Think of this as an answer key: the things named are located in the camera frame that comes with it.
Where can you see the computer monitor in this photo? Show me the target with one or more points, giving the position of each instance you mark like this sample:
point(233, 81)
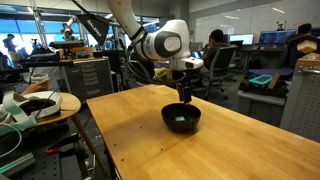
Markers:
point(247, 39)

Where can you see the grey storage bin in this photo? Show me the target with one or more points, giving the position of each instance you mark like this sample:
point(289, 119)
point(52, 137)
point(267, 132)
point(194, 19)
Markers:
point(268, 109)

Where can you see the teal tray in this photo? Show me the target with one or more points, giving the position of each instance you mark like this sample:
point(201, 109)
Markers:
point(261, 81)

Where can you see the black bowl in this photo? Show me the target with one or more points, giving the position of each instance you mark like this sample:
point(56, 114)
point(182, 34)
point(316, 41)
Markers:
point(180, 117)

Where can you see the grey office chair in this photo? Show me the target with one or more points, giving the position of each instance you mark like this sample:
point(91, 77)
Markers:
point(218, 71)

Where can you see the white VR headset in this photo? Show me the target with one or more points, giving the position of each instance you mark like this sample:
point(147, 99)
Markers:
point(23, 111)

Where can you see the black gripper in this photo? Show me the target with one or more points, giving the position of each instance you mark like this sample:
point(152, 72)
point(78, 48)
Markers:
point(183, 86)

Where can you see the cardboard piece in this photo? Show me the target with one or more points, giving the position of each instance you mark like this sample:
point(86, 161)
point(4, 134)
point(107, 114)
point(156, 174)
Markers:
point(274, 80)

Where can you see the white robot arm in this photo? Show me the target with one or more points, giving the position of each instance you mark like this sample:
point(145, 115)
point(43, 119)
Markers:
point(171, 42)

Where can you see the round wooden side table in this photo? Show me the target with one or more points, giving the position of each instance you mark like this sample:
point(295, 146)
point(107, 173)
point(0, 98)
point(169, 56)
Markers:
point(69, 109)

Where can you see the seated person dark shirt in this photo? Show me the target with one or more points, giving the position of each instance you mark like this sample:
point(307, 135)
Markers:
point(211, 48)

